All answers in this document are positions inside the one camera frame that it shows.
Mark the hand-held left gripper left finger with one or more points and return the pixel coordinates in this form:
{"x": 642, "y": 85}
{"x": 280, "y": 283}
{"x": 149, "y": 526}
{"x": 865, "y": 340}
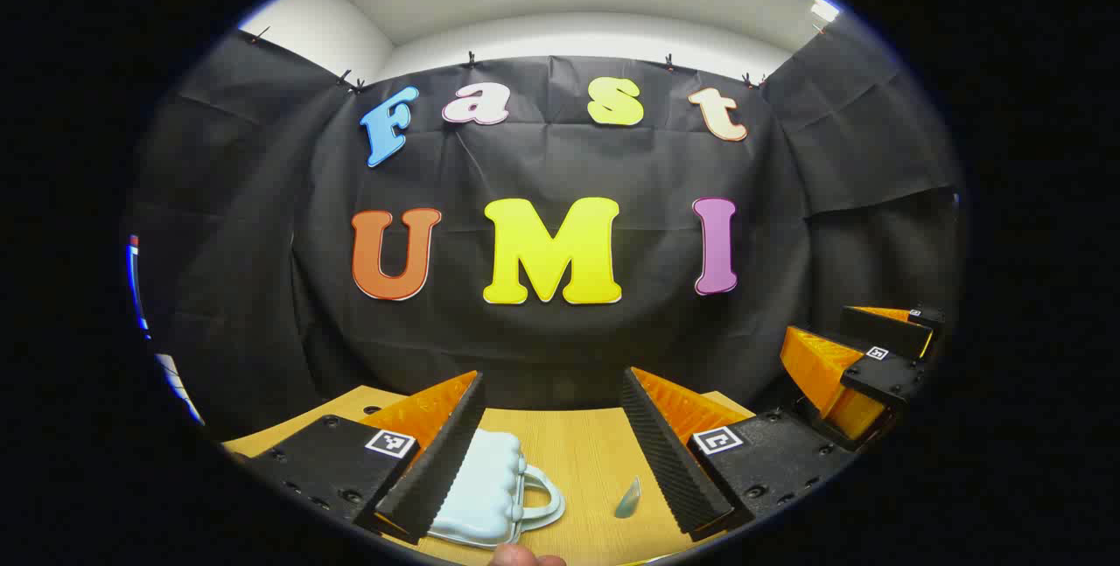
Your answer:
{"x": 437, "y": 470}

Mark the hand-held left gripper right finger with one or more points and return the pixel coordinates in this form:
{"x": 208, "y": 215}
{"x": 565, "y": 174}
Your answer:
{"x": 674, "y": 470}

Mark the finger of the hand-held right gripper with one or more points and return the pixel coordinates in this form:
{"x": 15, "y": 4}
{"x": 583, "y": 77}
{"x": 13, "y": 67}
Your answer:
{"x": 884, "y": 331}
{"x": 888, "y": 378}

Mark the light blue suitcase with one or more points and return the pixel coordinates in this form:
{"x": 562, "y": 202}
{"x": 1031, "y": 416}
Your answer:
{"x": 490, "y": 487}

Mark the black backdrop cloth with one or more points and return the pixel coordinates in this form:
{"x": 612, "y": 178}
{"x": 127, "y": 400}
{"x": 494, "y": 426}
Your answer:
{"x": 262, "y": 286}

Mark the white ceiling light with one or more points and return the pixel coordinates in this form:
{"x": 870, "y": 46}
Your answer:
{"x": 824, "y": 10}

